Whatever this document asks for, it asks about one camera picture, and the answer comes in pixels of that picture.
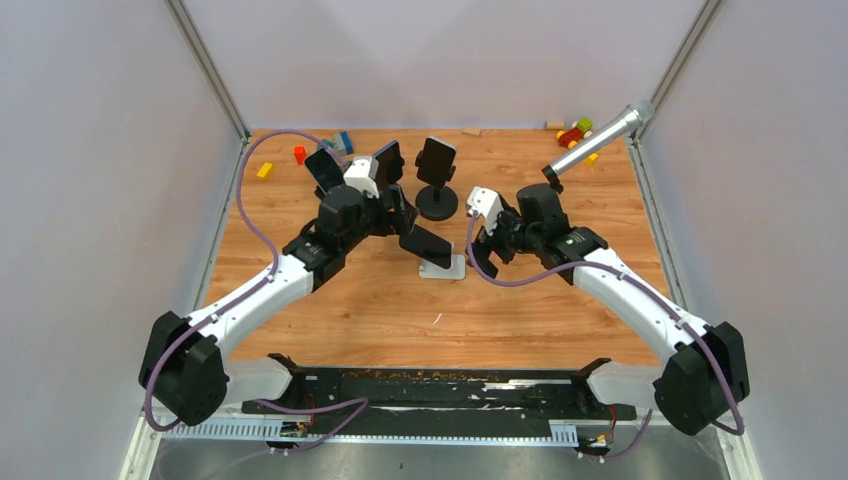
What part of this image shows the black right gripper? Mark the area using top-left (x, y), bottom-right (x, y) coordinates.
top-left (464, 201), bottom-right (541, 279)

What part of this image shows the black round-base clamp stand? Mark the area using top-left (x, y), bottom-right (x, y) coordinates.
top-left (415, 186), bottom-right (458, 221)

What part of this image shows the black phone dark frame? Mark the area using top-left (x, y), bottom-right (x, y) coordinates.
top-left (399, 225), bottom-right (452, 268)

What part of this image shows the silver aluminium phone stand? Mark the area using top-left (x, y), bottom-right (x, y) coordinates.
top-left (419, 254), bottom-right (466, 280)

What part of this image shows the blue phone black screen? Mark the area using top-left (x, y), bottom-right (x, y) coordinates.
top-left (373, 140), bottom-right (405, 189)

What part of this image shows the black phone silver frame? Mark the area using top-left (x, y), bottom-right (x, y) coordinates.
top-left (415, 136), bottom-right (457, 189)

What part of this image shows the teal phone black screen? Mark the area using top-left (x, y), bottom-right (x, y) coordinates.
top-left (304, 148), bottom-right (345, 199)

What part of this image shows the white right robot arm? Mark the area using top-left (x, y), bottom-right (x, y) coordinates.
top-left (466, 184), bottom-right (750, 436)

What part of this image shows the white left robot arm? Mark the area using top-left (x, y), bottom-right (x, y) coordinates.
top-left (138, 184), bottom-right (417, 432)

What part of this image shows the blue white block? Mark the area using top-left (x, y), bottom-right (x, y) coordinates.
top-left (333, 131), bottom-right (354, 156)

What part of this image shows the beige wooden block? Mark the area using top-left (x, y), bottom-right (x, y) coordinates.
top-left (461, 127), bottom-right (482, 138)

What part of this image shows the red block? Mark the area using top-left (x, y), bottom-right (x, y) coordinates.
top-left (293, 145), bottom-right (310, 165)

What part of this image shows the yellow block left side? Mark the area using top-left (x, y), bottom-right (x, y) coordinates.
top-left (256, 162), bottom-right (274, 180)

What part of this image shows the red toy car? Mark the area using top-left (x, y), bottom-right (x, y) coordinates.
top-left (555, 117), bottom-right (593, 149)

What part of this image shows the silver microphone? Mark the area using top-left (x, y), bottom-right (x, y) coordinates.
top-left (542, 100), bottom-right (655, 192)

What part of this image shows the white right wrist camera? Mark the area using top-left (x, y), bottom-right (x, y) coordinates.
top-left (466, 186), bottom-right (505, 236)

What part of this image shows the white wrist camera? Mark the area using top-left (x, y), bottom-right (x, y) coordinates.
top-left (343, 156), bottom-right (380, 198)
top-left (466, 186), bottom-right (505, 236)

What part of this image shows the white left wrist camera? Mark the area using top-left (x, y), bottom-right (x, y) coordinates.
top-left (343, 156), bottom-right (380, 198)

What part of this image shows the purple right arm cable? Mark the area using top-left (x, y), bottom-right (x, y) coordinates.
top-left (465, 211), bottom-right (747, 463)

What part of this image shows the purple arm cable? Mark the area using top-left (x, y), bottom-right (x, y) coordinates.
top-left (142, 129), bottom-right (371, 458)
top-left (465, 211), bottom-right (747, 463)

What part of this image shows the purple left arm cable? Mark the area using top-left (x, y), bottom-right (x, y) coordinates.
top-left (142, 129), bottom-right (371, 458)

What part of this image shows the white slotted cable duct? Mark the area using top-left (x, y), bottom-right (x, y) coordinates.
top-left (162, 418), bottom-right (580, 446)

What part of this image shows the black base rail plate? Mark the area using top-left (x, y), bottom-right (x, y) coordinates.
top-left (275, 366), bottom-right (636, 422)

